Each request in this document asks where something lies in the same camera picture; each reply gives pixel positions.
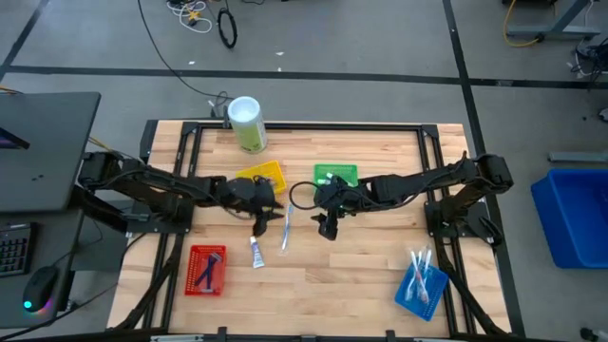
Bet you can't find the red plastic basket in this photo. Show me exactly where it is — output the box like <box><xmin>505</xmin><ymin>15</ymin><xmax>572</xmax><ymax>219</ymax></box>
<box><xmin>184</xmin><ymin>244</ymin><xmax>228</xmax><ymax>297</ymax></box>

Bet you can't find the dark blue disposable razor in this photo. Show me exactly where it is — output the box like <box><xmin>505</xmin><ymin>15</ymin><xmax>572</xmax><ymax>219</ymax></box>
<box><xmin>194</xmin><ymin>253</ymin><xmax>224</xmax><ymax>289</ymax></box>
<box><xmin>199</xmin><ymin>256</ymin><xmax>222</xmax><ymax>294</ymax></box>

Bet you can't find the white green wipes canister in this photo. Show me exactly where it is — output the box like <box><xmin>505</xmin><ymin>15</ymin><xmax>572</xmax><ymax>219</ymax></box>
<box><xmin>227</xmin><ymin>96</ymin><xmax>269</xmax><ymax>155</ymax></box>

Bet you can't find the black backlit keyboard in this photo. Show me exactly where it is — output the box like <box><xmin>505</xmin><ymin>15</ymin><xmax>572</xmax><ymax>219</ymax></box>
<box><xmin>0</xmin><ymin>222</ymin><xmax>32</xmax><ymax>278</ymax></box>

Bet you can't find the black computer mouse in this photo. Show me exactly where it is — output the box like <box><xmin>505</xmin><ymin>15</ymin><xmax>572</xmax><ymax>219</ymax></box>
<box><xmin>22</xmin><ymin>265</ymin><xmax>60</xmax><ymax>314</ymax></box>

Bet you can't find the green plastic basket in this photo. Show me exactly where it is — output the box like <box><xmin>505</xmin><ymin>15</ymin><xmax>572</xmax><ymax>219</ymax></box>
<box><xmin>313</xmin><ymin>163</ymin><xmax>359</xmax><ymax>187</ymax></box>

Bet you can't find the black aluminium table frame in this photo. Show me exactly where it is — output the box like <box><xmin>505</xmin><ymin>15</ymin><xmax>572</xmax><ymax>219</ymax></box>
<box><xmin>109</xmin><ymin>119</ymin><xmax>527</xmax><ymax>342</ymax></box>

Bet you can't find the blue plastic basket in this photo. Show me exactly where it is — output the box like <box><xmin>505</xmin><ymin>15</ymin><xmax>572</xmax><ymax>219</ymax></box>
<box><xmin>393</xmin><ymin>258</ymin><xmax>450</xmax><ymax>323</ymax></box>

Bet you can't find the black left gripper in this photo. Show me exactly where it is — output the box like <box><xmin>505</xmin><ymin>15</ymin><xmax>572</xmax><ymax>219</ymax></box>
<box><xmin>222</xmin><ymin>174</ymin><xmax>285</xmax><ymax>238</ymax></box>

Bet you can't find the black desk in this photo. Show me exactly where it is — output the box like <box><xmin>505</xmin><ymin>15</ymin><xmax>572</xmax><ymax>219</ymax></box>
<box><xmin>0</xmin><ymin>91</ymin><xmax>102</xmax><ymax>329</ymax></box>

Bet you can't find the white cable bundle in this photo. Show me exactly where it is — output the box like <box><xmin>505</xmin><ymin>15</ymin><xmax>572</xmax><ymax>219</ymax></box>
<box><xmin>165</xmin><ymin>0</ymin><xmax>214</xmax><ymax>34</ymax></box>

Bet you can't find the blue plastic bin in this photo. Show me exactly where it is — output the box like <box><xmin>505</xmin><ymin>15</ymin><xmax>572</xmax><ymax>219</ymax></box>
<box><xmin>530</xmin><ymin>168</ymin><xmax>608</xmax><ymax>270</ymax></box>

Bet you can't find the black cable tangle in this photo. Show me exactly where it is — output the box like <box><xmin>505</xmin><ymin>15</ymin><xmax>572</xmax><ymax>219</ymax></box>
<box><xmin>572</xmin><ymin>40</ymin><xmax>608</xmax><ymax>90</ymax></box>

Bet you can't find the yellow floor cable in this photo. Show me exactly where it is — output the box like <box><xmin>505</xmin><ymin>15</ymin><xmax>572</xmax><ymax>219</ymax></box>
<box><xmin>503</xmin><ymin>0</ymin><xmax>542</xmax><ymax>48</ymax></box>

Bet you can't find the grey stand base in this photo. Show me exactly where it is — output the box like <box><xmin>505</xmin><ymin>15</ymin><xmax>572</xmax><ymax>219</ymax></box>
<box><xmin>505</xmin><ymin>0</ymin><xmax>602</xmax><ymax>42</ymax></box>

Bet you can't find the long black floor cable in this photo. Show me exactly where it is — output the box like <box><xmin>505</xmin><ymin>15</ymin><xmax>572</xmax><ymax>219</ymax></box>
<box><xmin>137</xmin><ymin>0</ymin><xmax>230</xmax><ymax>104</ymax></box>

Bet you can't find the white blue toothpaste tube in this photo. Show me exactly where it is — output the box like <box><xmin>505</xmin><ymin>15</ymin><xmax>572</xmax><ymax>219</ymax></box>
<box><xmin>250</xmin><ymin>236</ymin><xmax>266</xmax><ymax>270</ymax></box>

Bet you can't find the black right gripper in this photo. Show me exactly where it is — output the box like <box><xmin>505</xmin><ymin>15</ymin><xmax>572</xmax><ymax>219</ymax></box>
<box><xmin>311</xmin><ymin>174</ymin><xmax>370</xmax><ymax>241</ymax></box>

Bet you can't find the black monitor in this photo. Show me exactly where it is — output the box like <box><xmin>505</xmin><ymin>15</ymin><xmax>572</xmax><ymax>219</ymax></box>
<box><xmin>0</xmin><ymin>126</ymin><xmax>30</xmax><ymax>151</ymax></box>

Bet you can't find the yellow plastic basket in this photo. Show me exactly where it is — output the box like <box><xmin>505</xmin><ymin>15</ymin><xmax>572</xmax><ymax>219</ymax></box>
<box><xmin>236</xmin><ymin>160</ymin><xmax>288</xmax><ymax>196</ymax></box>

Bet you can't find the silver aluminium bar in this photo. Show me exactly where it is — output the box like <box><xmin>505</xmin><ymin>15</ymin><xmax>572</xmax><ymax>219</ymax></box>
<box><xmin>150</xmin><ymin>334</ymin><xmax>205</xmax><ymax>342</ymax></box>

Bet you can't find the grey metal bar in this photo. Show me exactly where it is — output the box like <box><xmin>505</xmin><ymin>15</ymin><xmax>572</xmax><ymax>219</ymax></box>
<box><xmin>548</xmin><ymin>151</ymin><xmax>608</xmax><ymax>164</ymax></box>

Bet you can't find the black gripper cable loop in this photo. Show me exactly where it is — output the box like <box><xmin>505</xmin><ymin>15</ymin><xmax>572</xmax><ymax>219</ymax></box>
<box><xmin>289</xmin><ymin>180</ymin><xmax>320</xmax><ymax>211</ymax></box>

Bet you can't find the black cable coil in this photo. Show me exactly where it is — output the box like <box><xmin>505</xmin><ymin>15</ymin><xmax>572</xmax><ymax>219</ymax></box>
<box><xmin>217</xmin><ymin>8</ymin><xmax>238</xmax><ymax>49</ymax></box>

